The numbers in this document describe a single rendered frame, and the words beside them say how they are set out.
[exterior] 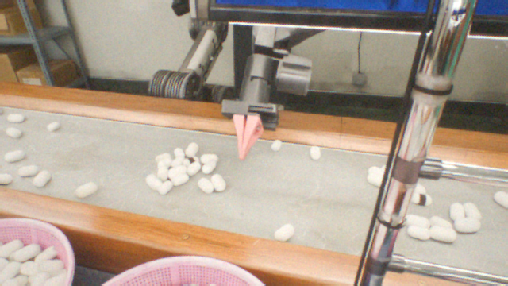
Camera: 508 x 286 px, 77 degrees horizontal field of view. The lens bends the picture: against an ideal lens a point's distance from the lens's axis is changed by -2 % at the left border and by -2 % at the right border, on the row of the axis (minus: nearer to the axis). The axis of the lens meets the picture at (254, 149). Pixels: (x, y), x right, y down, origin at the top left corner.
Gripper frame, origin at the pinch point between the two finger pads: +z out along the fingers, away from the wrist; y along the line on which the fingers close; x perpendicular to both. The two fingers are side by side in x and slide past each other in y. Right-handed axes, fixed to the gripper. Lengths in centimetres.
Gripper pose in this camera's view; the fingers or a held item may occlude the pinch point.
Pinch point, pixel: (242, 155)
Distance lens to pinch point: 58.8
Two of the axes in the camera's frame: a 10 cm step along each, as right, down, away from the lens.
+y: 9.7, 1.3, -2.0
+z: -1.8, 9.4, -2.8
